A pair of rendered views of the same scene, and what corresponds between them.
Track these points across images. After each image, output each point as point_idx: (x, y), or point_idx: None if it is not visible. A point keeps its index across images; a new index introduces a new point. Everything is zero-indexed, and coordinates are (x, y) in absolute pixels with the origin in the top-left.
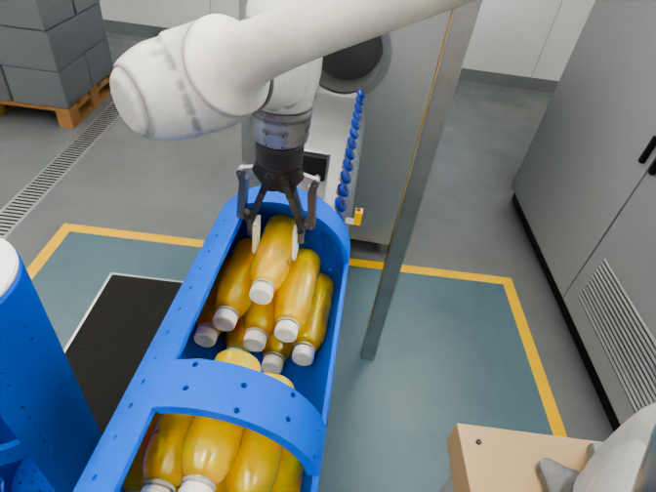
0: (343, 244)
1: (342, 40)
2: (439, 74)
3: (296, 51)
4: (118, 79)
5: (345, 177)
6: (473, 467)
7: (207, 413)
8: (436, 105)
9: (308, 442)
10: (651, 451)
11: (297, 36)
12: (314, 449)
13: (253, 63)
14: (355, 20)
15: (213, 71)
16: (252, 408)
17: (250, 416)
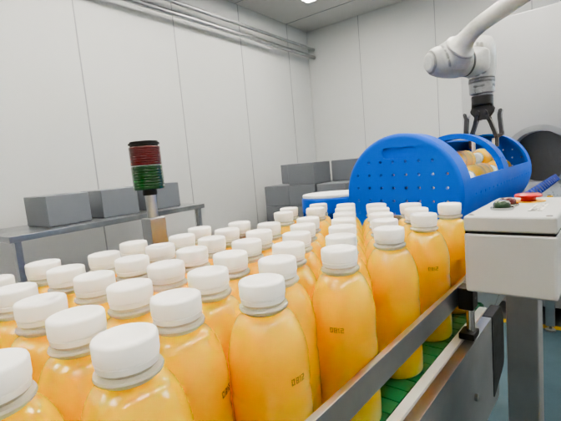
0: (523, 149)
1: (493, 17)
2: None
3: (480, 24)
4: (427, 54)
5: (538, 186)
6: None
7: (452, 135)
8: None
9: (497, 151)
10: None
11: (480, 20)
12: (500, 156)
13: (467, 33)
14: (497, 10)
15: (455, 43)
16: (470, 134)
17: (469, 134)
